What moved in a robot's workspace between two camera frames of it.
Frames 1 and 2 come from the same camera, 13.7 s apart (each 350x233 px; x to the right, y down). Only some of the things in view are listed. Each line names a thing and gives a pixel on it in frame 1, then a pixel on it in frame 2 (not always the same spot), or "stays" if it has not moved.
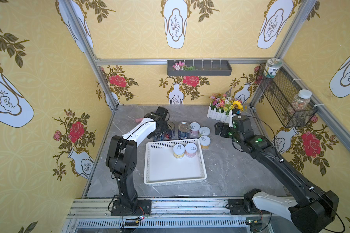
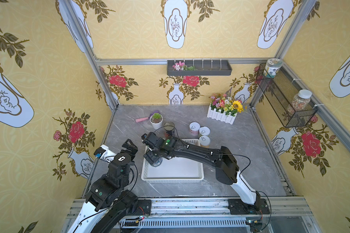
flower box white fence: (221, 106) stays
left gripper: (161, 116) → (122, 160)
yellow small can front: (205, 141) stays
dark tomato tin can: (170, 133) stays
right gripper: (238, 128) → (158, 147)
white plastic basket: (161, 168) stays
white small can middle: (204, 130) stays
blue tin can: (183, 130) → (158, 163)
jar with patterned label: (272, 65) stays
